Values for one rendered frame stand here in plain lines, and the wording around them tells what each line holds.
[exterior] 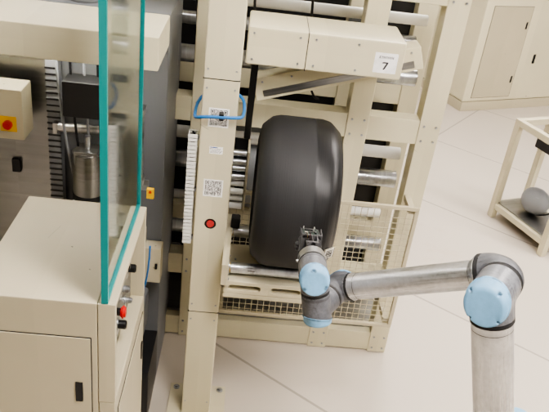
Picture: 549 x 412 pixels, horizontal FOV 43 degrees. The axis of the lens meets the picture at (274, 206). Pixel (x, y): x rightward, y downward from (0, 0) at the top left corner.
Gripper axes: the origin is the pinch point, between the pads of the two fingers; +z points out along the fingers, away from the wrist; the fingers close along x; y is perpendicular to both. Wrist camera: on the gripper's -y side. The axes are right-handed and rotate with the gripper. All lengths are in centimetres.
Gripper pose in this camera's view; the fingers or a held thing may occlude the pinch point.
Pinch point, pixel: (306, 236)
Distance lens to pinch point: 242.7
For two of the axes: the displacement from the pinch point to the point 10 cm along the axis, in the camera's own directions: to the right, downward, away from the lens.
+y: 1.2, -9.2, -3.8
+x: -9.9, -1.0, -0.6
